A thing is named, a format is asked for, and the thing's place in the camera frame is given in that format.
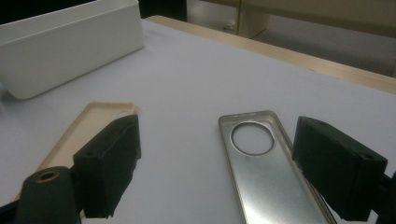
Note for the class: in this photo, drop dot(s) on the wooden bench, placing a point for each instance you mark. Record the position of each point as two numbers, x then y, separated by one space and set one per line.
311 15

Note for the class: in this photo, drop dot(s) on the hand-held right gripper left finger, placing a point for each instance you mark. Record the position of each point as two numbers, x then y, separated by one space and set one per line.
106 165

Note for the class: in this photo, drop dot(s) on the white storage box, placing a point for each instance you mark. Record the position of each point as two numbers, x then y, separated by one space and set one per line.
62 62

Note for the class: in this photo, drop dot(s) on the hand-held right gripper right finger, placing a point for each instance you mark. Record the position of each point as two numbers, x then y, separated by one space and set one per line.
339 168

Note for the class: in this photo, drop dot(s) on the wooden table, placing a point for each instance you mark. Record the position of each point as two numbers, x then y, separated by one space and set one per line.
280 53

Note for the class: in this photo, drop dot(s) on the beige phone case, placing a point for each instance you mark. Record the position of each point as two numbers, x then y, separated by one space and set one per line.
81 130

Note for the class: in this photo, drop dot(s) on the white table mat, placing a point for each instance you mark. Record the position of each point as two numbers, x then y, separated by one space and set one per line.
186 93

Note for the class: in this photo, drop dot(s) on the crumpled paper scrap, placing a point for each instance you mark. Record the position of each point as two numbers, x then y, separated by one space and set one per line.
230 27

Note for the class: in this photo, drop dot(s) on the silver phone case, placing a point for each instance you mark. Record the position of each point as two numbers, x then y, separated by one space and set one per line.
271 186

